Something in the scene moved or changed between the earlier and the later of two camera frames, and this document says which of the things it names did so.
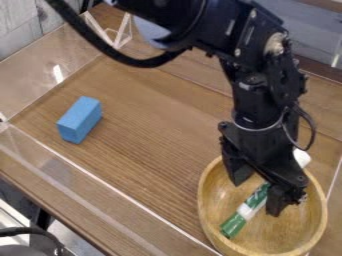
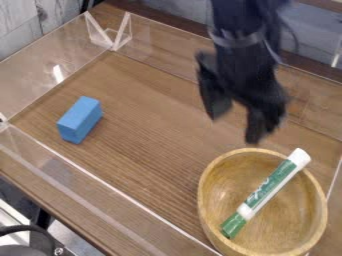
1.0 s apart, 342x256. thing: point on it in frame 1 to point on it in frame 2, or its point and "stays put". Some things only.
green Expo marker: [255, 201] stays put
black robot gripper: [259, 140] to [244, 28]
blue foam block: [80, 119] stays put
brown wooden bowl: [263, 235] stays put
